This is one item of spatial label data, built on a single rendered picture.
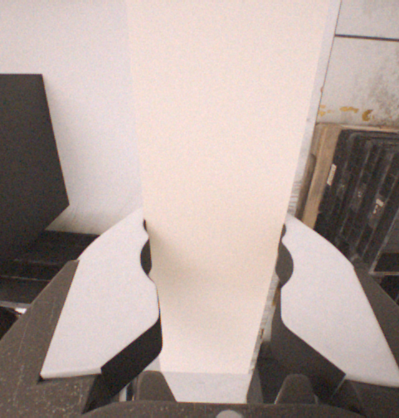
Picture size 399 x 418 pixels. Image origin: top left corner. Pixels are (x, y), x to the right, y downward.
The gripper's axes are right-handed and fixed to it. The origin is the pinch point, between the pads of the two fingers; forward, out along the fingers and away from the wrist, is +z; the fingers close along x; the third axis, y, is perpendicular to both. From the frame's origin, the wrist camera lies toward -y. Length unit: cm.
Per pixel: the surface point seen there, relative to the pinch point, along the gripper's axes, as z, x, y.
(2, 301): 15.8, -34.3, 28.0
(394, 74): 109, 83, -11
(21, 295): 17.4, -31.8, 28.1
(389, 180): 58, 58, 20
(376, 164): 66, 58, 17
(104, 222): 39, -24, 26
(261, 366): 86, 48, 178
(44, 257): 28, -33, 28
